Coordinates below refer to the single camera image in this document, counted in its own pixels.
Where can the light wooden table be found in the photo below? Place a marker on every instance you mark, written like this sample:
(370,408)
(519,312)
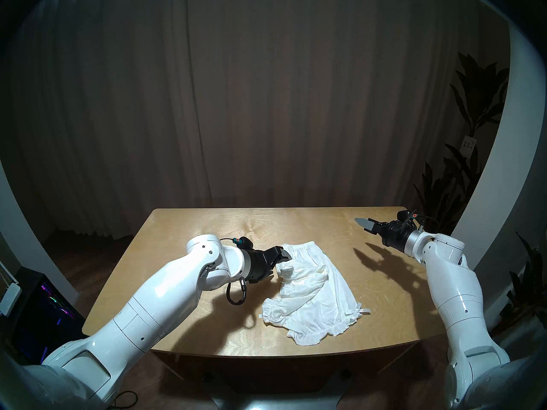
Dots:
(192,229)

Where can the dark leafy potted plant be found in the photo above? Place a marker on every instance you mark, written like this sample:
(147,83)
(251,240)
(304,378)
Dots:
(530,285)

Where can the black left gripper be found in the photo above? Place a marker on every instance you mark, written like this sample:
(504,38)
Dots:
(258,264)

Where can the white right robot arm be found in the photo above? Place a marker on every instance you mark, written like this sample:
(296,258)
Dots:
(457,294)

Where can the black computer tower with lights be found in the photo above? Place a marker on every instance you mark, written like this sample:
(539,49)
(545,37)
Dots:
(42,311)

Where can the white ruffled pants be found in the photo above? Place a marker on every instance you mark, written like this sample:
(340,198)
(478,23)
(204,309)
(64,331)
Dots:
(324,302)

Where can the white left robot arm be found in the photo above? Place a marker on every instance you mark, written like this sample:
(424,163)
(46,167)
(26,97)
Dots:
(149,302)

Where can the beige pleated curtain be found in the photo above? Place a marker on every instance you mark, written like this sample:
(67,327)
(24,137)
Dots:
(256,93)

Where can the white paper plant tag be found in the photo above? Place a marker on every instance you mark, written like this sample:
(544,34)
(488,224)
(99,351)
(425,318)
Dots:
(469,145)

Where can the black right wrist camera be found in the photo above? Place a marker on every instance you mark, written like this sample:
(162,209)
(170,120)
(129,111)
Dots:
(406,216)

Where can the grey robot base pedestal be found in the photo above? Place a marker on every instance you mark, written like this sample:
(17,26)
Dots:
(277,402)

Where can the white wall box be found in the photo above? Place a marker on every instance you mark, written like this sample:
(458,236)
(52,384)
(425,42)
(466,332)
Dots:
(10,298)

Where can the tall dark leafy plant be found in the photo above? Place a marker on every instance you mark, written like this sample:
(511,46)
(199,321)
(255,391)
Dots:
(480,97)

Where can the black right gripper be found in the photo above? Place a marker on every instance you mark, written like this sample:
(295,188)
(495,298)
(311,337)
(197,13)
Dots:
(395,234)

